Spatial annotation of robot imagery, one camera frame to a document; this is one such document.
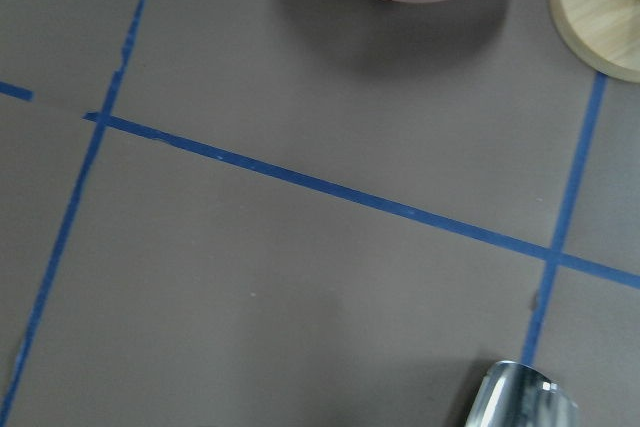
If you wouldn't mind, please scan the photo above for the wooden round stand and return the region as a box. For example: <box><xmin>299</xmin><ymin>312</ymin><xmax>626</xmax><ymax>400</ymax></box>
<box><xmin>549</xmin><ymin>0</ymin><xmax>639</xmax><ymax>83</ymax></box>

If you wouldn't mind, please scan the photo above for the steel ice scoop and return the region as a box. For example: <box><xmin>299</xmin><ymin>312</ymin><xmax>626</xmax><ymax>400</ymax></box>
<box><xmin>465</xmin><ymin>360</ymin><xmax>580</xmax><ymax>427</ymax></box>

